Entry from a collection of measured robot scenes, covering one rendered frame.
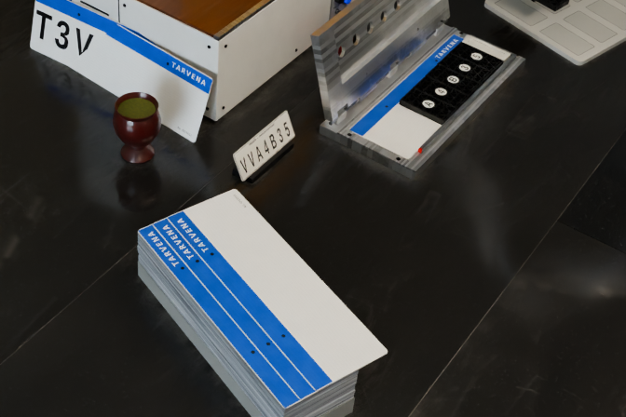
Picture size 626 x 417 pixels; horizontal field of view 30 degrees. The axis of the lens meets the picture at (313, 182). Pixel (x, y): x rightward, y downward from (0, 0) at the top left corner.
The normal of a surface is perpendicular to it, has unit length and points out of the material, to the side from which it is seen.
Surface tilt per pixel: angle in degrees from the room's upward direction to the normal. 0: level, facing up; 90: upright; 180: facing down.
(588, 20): 0
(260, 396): 90
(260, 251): 0
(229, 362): 90
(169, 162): 0
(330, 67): 74
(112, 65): 69
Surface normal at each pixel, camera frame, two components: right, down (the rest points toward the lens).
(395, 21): 0.81, 0.21
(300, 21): 0.82, 0.43
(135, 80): -0.55, 0.20
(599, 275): 0.08, -0.74
